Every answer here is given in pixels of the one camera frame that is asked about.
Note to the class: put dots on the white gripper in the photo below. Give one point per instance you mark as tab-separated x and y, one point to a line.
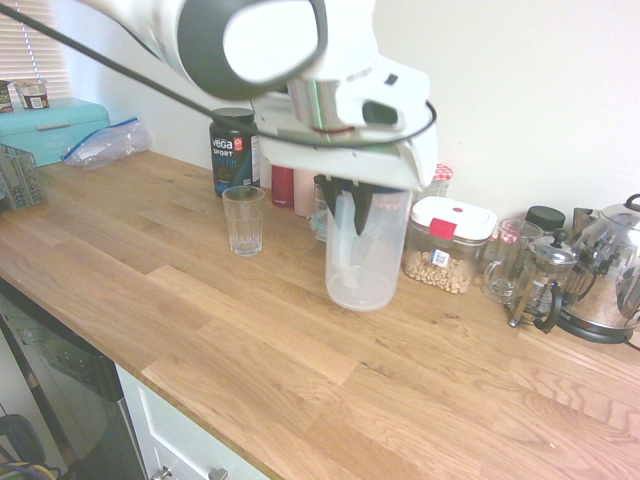
345	157

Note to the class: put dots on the clear plastic pitcher blue lid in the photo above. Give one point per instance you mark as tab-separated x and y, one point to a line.
362	270

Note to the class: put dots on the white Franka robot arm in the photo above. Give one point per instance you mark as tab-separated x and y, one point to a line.
270	40

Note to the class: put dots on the glass container teal clip lid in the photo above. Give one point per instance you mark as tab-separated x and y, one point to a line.
318	230

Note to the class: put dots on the pink bottle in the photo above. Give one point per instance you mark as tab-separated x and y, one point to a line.
304	192

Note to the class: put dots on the red bottle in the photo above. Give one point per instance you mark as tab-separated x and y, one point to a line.
283	185

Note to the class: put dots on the jar red checked lid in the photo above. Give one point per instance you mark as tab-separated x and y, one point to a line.
506	232
442	180

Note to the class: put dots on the faceted clear drinking glass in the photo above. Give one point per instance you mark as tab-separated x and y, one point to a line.
243	220

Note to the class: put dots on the cereal container white red lid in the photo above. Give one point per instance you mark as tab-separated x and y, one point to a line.
445	240

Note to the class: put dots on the black Vega protein tub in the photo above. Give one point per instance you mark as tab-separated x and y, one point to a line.
230	150

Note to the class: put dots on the clear glass mug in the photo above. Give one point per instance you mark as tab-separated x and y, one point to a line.
505	270

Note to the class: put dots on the jar black lid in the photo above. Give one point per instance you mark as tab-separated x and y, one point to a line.
545	216

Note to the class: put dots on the glass french press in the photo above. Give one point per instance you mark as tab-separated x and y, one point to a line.
542	280

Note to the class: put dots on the clear zip bag blue seal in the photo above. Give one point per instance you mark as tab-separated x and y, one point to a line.
107	142

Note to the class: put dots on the shiny steel electric kettle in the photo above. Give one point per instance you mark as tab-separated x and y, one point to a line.
607	270

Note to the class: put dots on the white cabinet drawer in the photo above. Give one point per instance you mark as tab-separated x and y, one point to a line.
165	430

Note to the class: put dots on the metal drawer knob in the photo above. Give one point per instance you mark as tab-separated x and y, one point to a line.
162	474
217	474

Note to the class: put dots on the teal metal bread box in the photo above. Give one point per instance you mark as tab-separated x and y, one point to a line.
47	130

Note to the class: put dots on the black dishwasher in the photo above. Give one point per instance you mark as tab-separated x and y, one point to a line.
60	380

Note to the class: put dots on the white window blind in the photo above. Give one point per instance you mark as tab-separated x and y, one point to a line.
20	60

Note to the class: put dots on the green labelled cup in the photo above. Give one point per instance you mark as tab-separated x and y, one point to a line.
4	100

